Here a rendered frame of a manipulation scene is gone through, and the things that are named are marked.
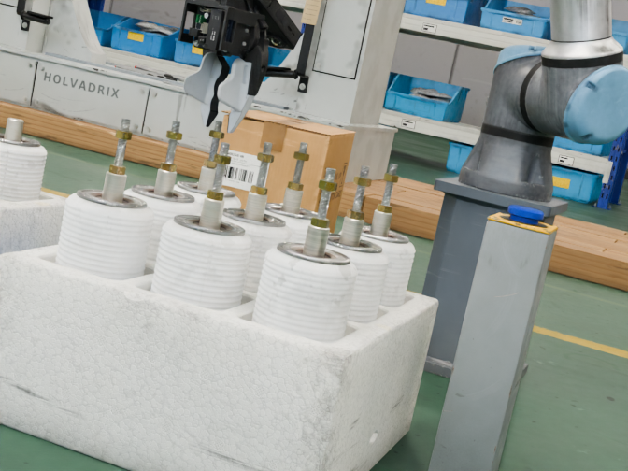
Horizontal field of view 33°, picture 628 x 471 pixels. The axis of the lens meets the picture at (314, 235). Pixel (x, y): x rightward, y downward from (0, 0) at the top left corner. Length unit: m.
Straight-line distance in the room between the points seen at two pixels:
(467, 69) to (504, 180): 8.09
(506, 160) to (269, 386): 0.76
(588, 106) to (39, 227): 0.77
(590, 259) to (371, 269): 1.96
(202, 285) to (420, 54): 8.84
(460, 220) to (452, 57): 8.13
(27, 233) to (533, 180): 0.77
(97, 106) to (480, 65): 6.38
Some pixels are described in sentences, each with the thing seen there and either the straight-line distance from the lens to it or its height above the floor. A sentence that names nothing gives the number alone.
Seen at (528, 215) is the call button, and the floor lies 0.32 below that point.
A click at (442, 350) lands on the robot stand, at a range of 1.72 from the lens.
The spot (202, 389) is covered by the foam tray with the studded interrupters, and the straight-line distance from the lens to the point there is 1.07.
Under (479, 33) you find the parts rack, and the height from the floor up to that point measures 0.76.
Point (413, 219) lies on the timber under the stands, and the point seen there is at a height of 0.05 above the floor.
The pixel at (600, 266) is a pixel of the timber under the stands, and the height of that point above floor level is 0.05.
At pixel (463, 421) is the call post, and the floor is 0.08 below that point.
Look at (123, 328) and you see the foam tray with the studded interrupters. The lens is 1.10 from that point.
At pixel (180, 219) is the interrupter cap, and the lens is 1.13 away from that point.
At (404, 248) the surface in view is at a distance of 1.28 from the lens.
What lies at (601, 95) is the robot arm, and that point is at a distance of 1.57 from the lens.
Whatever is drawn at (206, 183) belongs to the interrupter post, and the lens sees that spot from 1.37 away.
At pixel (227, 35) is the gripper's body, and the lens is 1.32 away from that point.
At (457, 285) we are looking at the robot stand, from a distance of 1.70.
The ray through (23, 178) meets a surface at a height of 0.21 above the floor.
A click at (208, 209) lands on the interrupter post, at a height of 0.27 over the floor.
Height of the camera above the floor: 0.44
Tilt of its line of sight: 9 degrees down
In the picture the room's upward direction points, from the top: 12 degrees clockwise
